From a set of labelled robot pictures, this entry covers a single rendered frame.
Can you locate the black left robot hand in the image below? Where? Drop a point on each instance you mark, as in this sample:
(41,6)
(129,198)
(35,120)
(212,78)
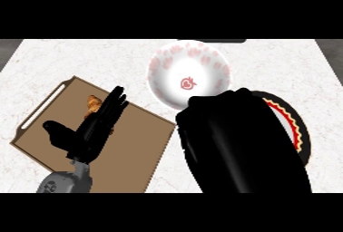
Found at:
(97,127)

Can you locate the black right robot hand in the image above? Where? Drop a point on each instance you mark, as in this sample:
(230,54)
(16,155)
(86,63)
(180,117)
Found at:
(237,145)

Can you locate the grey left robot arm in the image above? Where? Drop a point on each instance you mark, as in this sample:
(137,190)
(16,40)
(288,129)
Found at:
(67,179)

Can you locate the black plate with red rim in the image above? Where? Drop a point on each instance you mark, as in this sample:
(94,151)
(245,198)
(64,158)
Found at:
(293,127)

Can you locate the white bowl with pink print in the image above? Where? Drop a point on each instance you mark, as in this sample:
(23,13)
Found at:
(186,74)

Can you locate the brown wooden cutting board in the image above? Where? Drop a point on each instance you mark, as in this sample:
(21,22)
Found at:
(112,145)

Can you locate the brown croissant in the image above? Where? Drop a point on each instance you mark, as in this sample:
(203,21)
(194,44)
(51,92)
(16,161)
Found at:
(92,105)

